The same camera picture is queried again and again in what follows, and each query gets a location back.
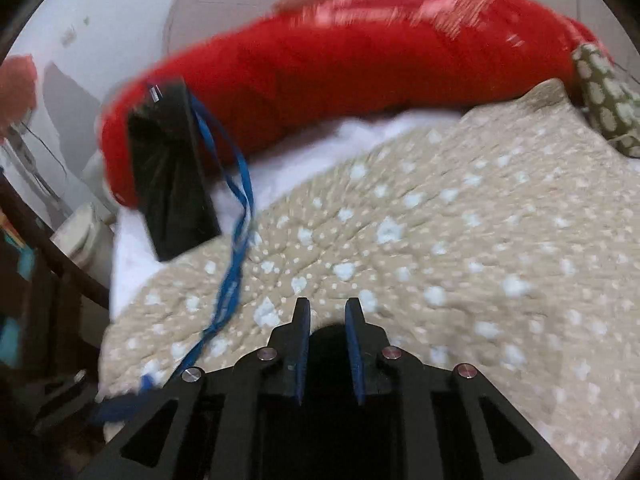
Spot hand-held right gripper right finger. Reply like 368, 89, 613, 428
345, 297, 577, 480

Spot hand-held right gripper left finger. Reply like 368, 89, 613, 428
80, 298, 310, 480

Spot beige white-dotted quilt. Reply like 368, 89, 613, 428
98, 78, 640, 480

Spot white bed sheet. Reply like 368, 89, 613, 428
109, 108, 468, 317

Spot black flat pouch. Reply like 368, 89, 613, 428
126, 80, 222, 263

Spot white round container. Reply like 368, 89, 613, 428
50, 202, 108, 271

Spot dark wooden furniture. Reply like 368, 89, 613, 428
0, 170, 112, 441

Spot long red bolster pillow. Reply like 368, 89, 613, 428
96, 0, 601, 209

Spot green white-patterned pillow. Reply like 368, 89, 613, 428
571, 43, 640, 158

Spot pink cloth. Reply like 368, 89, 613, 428
0, 54, 39, 131

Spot blue lanyard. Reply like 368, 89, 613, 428
90, 94, 257, 423

